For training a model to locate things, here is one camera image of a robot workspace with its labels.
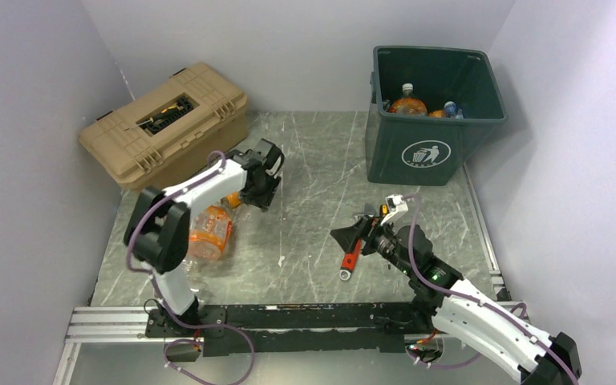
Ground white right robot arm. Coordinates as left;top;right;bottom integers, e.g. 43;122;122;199
330;217;582;384

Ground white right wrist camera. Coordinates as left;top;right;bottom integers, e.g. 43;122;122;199
380;194;408;225

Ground large orange label bottle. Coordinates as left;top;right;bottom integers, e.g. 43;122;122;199
186;205;232;261

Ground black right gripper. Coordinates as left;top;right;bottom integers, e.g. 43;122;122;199
330;212;415;277

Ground orange juice bottle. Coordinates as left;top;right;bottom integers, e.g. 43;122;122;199
225;192;243;209

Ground small orange bottle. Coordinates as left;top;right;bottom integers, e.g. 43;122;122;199
428;110;448;118

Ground crushed orange label jug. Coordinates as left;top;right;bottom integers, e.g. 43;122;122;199
387;83;428;116

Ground tan plastic toolbox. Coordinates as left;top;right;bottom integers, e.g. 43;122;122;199
79;62;249;190

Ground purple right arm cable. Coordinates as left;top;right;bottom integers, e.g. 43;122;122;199
403;193;580;385

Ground dark green trash bin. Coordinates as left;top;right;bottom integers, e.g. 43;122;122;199
365;46;507;186

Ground crushed clear blue label bottle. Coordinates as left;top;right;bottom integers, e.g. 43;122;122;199
443;100;464;119

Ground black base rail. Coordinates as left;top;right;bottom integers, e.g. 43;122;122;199
195;300;450;358

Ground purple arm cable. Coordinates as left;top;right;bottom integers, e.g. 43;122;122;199
124;150;256;385
403;193;580;385

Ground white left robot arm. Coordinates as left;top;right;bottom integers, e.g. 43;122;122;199
124;139;285;337

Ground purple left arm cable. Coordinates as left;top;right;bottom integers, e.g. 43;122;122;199
124;150;256;385

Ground red handled adjustable wrench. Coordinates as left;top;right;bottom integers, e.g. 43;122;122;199
338;240;362;282

